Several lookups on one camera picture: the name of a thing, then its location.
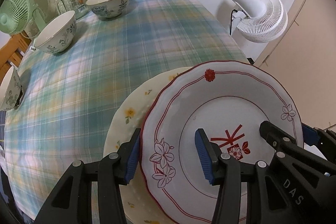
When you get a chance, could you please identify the wooden bed headboard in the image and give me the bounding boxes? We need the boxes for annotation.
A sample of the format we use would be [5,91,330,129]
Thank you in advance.
[0,34,31,80]

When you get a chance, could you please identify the green floral bowl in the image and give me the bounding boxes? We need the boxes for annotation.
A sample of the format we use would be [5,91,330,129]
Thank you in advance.
[86,0,130,19]
[0,67,23,111]
[33,10,77,54]

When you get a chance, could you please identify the round yellow flower plate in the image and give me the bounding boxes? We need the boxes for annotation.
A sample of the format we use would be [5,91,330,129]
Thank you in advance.
[103,67,190,223]

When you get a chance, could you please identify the plaid tablecloth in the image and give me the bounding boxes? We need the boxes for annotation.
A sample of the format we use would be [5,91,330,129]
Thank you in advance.
[4,0,246,219]

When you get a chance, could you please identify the white floor fan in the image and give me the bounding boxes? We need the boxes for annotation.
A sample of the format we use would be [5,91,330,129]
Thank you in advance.
[230,0,288,43]

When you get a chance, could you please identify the red pattern white plate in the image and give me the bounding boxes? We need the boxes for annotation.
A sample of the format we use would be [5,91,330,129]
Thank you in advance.
[140,61,303,223]

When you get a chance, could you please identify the beige door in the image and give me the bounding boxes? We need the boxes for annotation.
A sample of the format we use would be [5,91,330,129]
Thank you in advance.
[255,0,335,129]

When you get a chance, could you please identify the green desk fan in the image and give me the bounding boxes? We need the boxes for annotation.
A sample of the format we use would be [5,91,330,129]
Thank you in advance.
[1,0,49,35]

